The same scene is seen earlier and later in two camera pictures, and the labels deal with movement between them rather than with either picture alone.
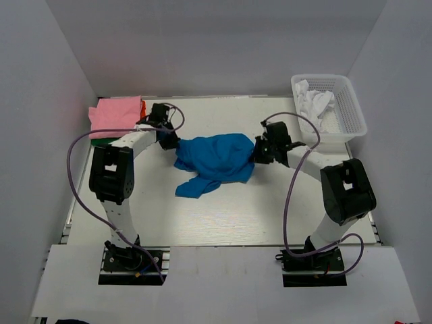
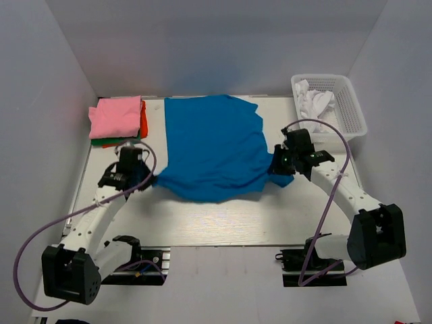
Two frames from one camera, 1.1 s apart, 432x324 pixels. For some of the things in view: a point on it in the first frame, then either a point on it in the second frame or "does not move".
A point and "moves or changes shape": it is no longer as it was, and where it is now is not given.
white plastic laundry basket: [329, 102] does not move
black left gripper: [170, 142] -> [140, 176]
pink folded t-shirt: [114, 113] does not move
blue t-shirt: [214, 160] moves or changes shape
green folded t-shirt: [102, 142] does not move
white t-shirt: [312, 104] does not move
